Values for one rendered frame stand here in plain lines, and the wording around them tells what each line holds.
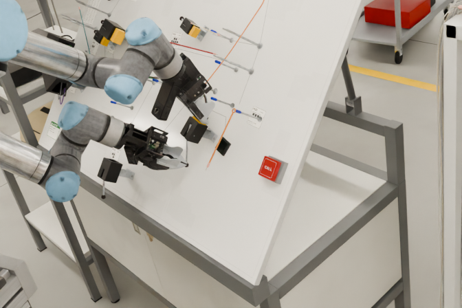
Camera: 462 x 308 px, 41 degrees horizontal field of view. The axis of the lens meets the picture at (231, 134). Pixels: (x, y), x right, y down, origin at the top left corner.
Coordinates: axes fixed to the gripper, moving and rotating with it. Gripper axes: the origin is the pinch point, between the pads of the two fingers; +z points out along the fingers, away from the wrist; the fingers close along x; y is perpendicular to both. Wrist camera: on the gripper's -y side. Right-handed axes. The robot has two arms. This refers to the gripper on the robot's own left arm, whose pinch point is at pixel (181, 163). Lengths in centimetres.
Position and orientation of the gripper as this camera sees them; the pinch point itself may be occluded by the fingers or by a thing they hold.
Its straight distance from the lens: 170.9
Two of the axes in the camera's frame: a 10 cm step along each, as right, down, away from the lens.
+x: 1.4, -8.8, 4.6
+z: 8.2, 3.6, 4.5
